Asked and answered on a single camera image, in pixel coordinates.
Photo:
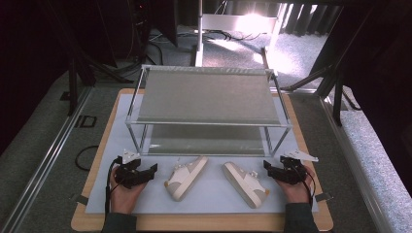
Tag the aluminium floor rail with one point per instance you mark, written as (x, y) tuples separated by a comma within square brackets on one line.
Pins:
[(48, 155), (353, 168)]

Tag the dark pleated curtain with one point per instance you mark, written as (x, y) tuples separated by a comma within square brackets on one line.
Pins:
[(304, 19)]

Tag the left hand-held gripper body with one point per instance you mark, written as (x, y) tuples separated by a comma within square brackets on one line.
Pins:
[(129, 171)]

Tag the dark equipment cabinet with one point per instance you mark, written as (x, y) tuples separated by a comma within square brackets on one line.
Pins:
[(162, 19)]

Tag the white metal stand frame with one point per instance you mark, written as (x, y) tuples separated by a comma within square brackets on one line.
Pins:
[(199, 39)]

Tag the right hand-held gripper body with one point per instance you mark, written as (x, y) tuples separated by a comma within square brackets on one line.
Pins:
[(291, 171)]

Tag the black tripod stand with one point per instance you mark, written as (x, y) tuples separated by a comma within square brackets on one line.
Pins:
[(73, 87), (337, 100)]

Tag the metal two-tier shoe rack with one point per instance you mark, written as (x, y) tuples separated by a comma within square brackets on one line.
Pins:
[(207, 97)]

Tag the light blue table mat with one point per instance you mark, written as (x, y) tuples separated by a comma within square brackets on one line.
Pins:
[(207, 202)]

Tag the black floor socket frame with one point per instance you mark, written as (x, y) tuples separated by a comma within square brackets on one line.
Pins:
[(85, 121)]

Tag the person's right hand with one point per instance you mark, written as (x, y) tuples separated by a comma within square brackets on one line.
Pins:
[(296, 193)]

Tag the person's left hand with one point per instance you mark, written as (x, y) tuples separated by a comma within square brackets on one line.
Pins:
[(124, 199)]

